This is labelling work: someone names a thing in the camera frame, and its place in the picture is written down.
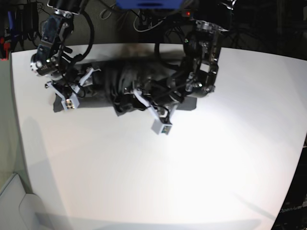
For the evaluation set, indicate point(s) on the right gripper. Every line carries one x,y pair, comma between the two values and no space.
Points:
78,85

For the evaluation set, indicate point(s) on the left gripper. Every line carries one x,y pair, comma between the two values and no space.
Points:
161,103

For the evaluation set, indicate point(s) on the dark grey t-shirt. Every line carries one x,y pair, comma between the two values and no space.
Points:
146,74

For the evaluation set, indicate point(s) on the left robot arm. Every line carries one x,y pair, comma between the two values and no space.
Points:
196,75

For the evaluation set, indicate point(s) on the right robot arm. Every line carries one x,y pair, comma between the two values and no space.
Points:
52,55

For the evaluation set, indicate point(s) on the red clamp at left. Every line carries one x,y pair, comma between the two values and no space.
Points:
4,49

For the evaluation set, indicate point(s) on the blue black tool rack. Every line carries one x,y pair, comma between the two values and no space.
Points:
23,21

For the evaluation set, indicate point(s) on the black power strip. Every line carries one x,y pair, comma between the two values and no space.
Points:
189,13

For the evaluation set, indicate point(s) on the blue box overhead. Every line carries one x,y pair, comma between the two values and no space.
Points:
149,4

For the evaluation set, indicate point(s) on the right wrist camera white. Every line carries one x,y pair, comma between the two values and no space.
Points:
70,103

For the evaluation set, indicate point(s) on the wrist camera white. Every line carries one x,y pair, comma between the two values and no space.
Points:
159,127
70,103

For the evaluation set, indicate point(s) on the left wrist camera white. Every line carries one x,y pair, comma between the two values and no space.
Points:
159,127

